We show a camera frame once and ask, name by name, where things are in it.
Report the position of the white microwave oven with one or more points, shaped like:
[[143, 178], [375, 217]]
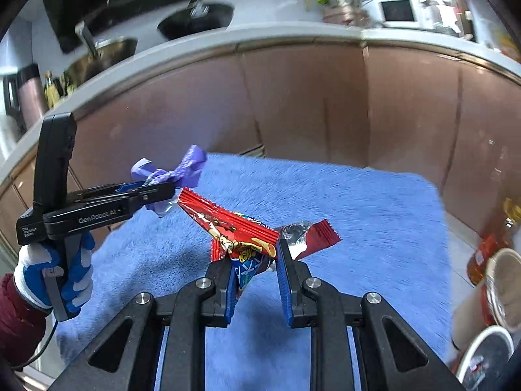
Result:
[[399, 10]]

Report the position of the person's left hand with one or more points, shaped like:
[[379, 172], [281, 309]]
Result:
[[34, 269]]

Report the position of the small yellow oil bottle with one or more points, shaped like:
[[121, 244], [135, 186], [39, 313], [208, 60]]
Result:
[[52, 93]]

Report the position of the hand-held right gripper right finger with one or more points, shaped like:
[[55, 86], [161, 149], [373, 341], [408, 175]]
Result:
[[285, 293]]

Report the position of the fluffy blue mat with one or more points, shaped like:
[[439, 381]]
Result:
[[366, 232]]

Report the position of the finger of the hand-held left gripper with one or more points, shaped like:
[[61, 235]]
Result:
[[126, 187], [158, 191]]

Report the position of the beige paper bucket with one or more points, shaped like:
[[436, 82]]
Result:
[[468, 313]]

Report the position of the yellow cooking oil bottle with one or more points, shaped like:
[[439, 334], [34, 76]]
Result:
[[484, 252]]

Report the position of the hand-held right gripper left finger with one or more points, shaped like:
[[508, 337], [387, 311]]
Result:
[[232, 293]]

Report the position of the purple wrapper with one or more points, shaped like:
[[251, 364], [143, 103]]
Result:
[[187, 167]]

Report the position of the brown kitchen cabinet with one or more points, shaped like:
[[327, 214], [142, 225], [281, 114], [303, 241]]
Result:
[[305, 102]]

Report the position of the brown thermos bottle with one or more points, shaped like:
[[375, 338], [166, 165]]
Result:
[[32, 97]]

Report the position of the copper pot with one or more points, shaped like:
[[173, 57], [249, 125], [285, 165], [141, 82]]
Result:
[[342, 12]]

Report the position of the white rimmed trash bin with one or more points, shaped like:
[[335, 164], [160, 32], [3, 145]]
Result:
[[488, 358]]

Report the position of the person's left forearm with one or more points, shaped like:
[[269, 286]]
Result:
[[20, 326]]

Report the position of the red cartoon snack wrapper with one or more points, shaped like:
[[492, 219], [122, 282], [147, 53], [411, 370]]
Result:
[[228, 228]]

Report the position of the black flat pan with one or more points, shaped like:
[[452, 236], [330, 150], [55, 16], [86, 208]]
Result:
[[211, 18]]

